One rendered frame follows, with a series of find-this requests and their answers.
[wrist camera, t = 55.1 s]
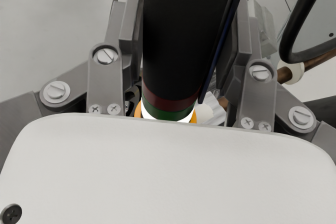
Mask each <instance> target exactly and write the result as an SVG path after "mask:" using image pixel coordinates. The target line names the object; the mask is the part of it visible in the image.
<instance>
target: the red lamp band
mask: <svg viewBox="0 0 336 224"><path fill-rule="evenodd" d="M202 83H203V81H202ZM202 83H201V86H202ZM201 86H200V88H199V89H198V90H197V92H196V93H194V94H193V95H192V96H190V97H188V98H185V99H180V100H168V99H164V98H161V97H159V96H157V95H155V94H153V93H152V92H151V91H150V90H149V89H148V88H147V86H146V85H145V83H144V80H143V70H142V78H141V87H142V92H143V94H144V96H145V98H146V99H147V100H148V102H149V103H151V104H152V105H153V106H155V107H156V108H158V109H161V110H164V111H171V112H172V111H180V110H183V109H186V108H188V107H189V106H191V105H192V104H193V103H194V102H195V101H196V99H197V97H198V95H199V92H200V89H201Z"/></svg>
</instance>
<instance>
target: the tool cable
mask: <svg viewBox="0 0 336 224"><path fill-rule="evenodd" d="M315 2H316V0H298V1H297V3H296V5H295V7H294V9H293V11H292V13H291V15H290V18H289V20H288V22H287V24H286V27H285V29H284V32H283V35H282V38H281V41H280V44H279V48H278V53H279V56H280V59H281V60H280V61H279V63H278V65H277V70H278V69H280V68H282V67H288V68H289V69H290V70H291V72H292V79H291V80H289V81H287V82H285V83H284V84H286V85H292V84H295V83H297V82H298V81H299V80H301V78H302V77H303V75H304V71H305V66H304V63H303V62H305V61H308V60H310V59H313V58H315V57H318V56H320V55H322V54H325V53H327V52H329V51H331V50H333V49H336V37H334V38H332V39H330V40H328V41H326V42H323V43H321V44H319V45H316V46H314V47H311V48H309V49H306V50H303V51H300V52H292V49H293V45H294V42H295V40H296V38H297V36H298V33H299V31H300V29H301V27H302V26H303V24H304V22H305V20H306V18H307V16H308V14H309V13H310V11H311V9H312V7H313V5H314V4H315Z"/></svg>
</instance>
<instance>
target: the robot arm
mask: <svg viewBox="0 0 336 224"><path fill-rule="evenodd" d="M143 20H144V0H126V2H121V1H114V2H113V5H112V9H111V13H110V17H109V22H108V26H107V30H106V34H105V38H104V42H101V43H98V44H96V45H95V46H93V47H92V48H91V50H90V51H89V55H88V59H87V60H86V61H84V62H82V63H80V64H79V65H77V66H75V67H73V68H71V69H70V70H68V71H66V72H64V73H63V74H61V75H59V76H57V77H55V78H54V79H52V80H50V81H48V82H47V83H46V84H44V86H43V87H42V88H41V90H39V91H36V92H34V91H33V90H32V91H29V92H26V93H24V94H21V95H18V96H15V97H12V98H10V99H7V100H4V101H1V102H0V224H336V128H334V127H332V126H331V125H329V124H327V123H326V122H324V121H321V122H319V121H318V120H316V117H315V115H314V113H313V112H312V111H311V110H310V109H309V108H308V107H307V106H306V105H304V104H303V103H302V102H301V101H300V100H299V99H297V98H296V97H295V96H294V95H293V94H292V93H290V92H289V91H288V90H287V89H286V88H284V87H283V86H282V85H281V84H280V83H279V82H277V79H278V74H277V70H276V68H275V67H274V66H273V65H272V64H271V63H270V62H268V61H266V60H264V59H262V52H261V43H260V33H259V24H258V19H257V17H252V16H249V9H248V0H240V2H239V4H238V7H237V10H236V13H235V15H234V18H233V21H232V23H231V26H230V29H229V31H228V34H227V37H226V40H225V42H224V45H223V48H222V51H221V53H220V56H219V59H218V62H217V64H216V89H217V90H219V96H224V98H225V99H227V100H228V104H227V110H226V116H225V123H224V126H217V125H208V124H199V123H189V122H179V121H169V120H159V119H149V118H139V117H129V116H126V107H125V91H127V90H128V89H130V88H131V87H133V86H134V81H138V80H139V74H140V68H141V61H142V54H143Z"/></svg>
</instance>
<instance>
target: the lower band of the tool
mask: <svg viewBox="0 0 336 224"><path fill-rule="evenodd" d="M141 109H142V100H141V101H140V102H139V103H138V105H137V107H136V109H135V113H134V117H135V118H141ZM190 123H194V124H196V123H197V115H196V111H195V109H194V110H193V113H192V116H191V121H190Z"/></svg>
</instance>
